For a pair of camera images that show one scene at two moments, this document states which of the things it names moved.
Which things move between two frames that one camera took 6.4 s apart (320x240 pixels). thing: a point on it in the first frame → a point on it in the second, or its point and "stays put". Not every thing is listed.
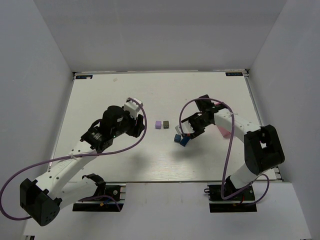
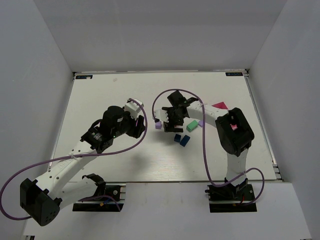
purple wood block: [158, 125] stays put
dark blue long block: [184, 141] stays put
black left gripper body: [136, 125] stays put
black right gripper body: [196, 123] → [171, 120]
